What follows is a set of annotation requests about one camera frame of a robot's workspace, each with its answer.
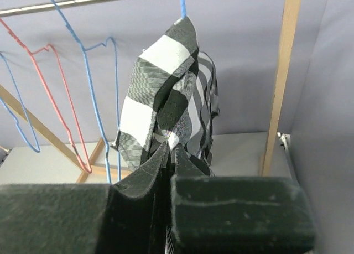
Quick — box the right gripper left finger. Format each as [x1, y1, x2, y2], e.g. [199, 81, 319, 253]
[1, 143, 169, 253]

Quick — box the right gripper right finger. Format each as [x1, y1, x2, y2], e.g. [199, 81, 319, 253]
[170, 146, 315, 253]

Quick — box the pink hanger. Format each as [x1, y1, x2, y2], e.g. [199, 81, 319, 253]
[0, 17, 92, 174]

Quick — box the black white checkered shirt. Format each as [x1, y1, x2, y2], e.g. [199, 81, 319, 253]
[110, 15, 221, 254]

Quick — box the blue wire hanger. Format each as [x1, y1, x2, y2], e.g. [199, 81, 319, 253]
[1, 53, 41, 153]

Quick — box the blue hanger of plaid shirt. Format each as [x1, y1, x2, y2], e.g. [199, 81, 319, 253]
[50, 0, 119, 184]

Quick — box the blue hanger of checkered shirt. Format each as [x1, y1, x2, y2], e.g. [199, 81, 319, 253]
[180, 0, 186, 19]

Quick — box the wooden clothes rack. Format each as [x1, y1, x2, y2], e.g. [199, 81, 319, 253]
[1, 0, 301, 183]

